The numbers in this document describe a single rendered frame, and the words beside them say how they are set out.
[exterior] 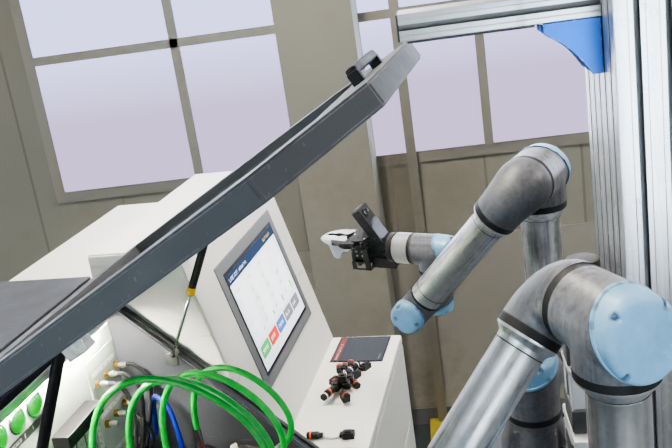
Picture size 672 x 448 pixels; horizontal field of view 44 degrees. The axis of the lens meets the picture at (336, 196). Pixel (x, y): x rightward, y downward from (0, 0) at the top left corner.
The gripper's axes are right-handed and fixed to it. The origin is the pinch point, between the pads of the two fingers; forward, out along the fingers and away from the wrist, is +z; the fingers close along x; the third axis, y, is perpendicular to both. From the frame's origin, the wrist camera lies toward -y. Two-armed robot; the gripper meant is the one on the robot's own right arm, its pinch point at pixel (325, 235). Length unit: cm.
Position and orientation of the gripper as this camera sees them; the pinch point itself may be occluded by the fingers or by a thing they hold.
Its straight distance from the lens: 213.9
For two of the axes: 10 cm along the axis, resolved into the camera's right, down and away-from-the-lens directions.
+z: -8.5, -0.2, 5.3
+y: 2.1, 9.0, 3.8
